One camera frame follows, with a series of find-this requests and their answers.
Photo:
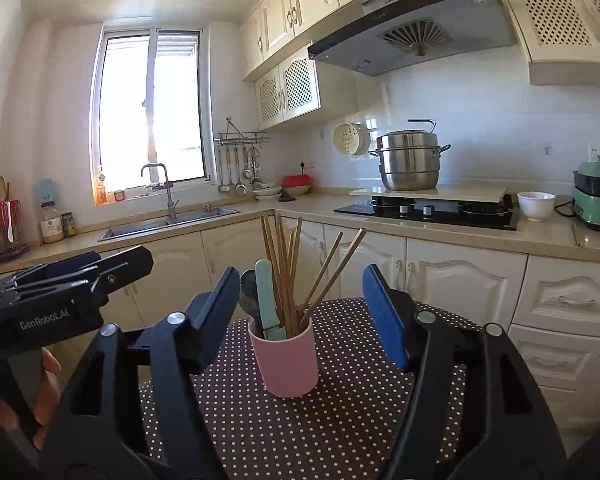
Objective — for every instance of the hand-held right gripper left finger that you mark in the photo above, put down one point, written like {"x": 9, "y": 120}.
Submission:
{"x": 215, "y": 320}

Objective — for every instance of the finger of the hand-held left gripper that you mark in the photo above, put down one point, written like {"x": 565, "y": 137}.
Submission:
{"x": 127, "y": 267}
{"x": 65, "y": 265}

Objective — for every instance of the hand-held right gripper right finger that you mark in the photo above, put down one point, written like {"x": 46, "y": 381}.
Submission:
{"x": 385, "y": 315}

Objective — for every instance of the metal spoon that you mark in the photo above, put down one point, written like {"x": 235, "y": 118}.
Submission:
{"x": 249, "y": 292}

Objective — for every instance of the light blue knife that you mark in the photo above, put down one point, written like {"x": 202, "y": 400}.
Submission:
{"x": 267, "y": 300}

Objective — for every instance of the bundle of wooden chopsticks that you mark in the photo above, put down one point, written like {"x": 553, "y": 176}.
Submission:
{"x": 290, "y": 305}

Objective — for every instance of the pink cup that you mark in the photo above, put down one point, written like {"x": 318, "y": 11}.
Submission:
{"x": 285, "y": 365}

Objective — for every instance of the person's left hand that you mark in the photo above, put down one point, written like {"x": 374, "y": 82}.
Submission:
{"x": 49, "y": 385}

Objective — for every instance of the glass jar beige contents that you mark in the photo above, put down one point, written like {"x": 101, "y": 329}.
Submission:
{"x": 52, "y": 230}

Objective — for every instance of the small dark bottle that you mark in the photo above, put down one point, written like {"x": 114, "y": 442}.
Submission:
{"x": 68, "y": 226}

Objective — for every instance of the steel kitchen sink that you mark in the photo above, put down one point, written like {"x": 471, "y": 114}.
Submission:
{"x": 145, "y": 230}

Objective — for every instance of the white spatula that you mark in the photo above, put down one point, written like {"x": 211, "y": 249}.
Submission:
{"x": 11, "y": 227}

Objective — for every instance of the small red jar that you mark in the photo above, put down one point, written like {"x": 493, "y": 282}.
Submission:
{"x": 119, "y": 196}

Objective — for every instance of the light blue paper tag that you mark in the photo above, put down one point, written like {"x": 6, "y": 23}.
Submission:
{"x": 46, "y": 191}

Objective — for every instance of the cream base kitchen cabinets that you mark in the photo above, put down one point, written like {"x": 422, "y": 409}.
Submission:
{"x": 455, "y": 280}

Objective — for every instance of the steel sink faucet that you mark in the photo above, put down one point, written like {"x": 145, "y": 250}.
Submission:
{"x": 170, "y": 200}

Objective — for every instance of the orange bottle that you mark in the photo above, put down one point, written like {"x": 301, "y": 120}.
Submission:
{"x": 100, "y": 191}

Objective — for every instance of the red kitchen utensil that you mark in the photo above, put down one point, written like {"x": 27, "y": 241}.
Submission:
{"x": 2, "y": 212}

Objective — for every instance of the black gas hob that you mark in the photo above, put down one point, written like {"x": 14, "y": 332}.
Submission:
{"x": 360, "y": 211}

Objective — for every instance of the stack of white bowls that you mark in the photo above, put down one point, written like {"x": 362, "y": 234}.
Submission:
{"x": 267, "y": 193}

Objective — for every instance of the kitchen window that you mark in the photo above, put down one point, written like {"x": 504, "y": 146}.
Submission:
{"x": 130, "y": 125}

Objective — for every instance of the round polka dot table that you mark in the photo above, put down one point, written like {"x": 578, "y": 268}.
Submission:
{"x": 305, "y": 435}

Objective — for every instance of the beige stone slab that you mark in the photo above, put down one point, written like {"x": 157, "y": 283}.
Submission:
{"x": 470, "y": 193}

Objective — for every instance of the patterned serving bowl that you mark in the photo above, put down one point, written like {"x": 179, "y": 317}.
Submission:
{"x": 296, "y": 192}

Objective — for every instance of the steel steamer pot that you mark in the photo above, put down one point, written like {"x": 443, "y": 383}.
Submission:
{"x": 410, "y": 165}

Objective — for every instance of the red container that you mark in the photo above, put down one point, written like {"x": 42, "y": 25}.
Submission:
{"x": 296, "y": 182}

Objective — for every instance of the cream perforated plate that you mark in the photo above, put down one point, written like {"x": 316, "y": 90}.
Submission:
{"x": 347, "y": 138}

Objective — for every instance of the white bowl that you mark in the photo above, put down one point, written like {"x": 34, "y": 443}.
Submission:
{"x": 536, "y": 207}

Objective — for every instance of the pair of brown chopsticks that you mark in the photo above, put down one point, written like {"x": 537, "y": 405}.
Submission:
{"x": 575, "y": 235}

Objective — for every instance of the green electric cooker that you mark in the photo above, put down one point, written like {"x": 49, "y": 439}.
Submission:
{"x": 597, "y": 210}

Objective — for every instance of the grey range hood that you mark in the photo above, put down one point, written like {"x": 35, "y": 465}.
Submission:
{"x": 480, "y": 30}

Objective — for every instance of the wall socket with plug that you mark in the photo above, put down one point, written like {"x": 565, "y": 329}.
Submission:
{"x": 305, "y": 165}

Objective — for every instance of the steel wall utensil rack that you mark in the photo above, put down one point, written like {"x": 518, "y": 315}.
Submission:
{"x": 242, "y": 136}

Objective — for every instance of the cream lattice door wall cabinet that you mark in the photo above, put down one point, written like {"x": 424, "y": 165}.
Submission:
{"x": 297, "y": 85}
{"x": 550, "y": 15}

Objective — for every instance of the cream wall cabinet row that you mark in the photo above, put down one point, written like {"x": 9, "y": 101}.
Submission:
{"x": 310, "y": 0}

